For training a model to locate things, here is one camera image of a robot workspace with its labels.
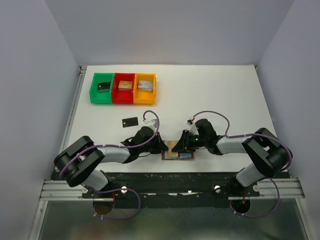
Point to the orange plastic bin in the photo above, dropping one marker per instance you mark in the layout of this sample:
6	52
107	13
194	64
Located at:
144	98

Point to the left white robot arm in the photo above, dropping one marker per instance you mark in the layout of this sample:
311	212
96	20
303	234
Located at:
77	164

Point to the black card stack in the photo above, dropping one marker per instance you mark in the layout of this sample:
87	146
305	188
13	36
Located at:
104	87

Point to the silver card stack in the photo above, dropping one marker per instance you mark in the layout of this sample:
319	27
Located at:
145	86

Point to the green plastic bin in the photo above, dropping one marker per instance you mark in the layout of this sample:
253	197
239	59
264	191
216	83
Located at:
100	98

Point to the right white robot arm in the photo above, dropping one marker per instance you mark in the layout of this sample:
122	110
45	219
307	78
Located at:
269	156

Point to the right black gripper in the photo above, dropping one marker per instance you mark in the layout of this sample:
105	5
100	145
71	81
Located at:
183	145

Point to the black credit card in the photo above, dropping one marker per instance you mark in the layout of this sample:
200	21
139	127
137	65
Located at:
130	122

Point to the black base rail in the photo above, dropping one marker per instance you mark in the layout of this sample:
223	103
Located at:
172	190

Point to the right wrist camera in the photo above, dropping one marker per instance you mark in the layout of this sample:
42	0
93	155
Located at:
192	126

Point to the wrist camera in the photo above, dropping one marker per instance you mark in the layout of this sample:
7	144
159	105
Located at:
192	126
151	123

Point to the brown leather card holder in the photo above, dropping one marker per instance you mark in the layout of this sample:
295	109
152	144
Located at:
169	155

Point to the gold card stack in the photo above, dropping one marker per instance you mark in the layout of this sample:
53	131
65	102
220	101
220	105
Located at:
125	85

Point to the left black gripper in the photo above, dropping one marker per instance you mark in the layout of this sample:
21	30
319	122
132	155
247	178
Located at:
160	145

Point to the red plastic bin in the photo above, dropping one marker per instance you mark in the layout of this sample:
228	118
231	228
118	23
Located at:
122	97

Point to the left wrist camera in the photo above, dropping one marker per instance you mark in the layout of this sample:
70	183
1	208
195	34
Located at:
151	123

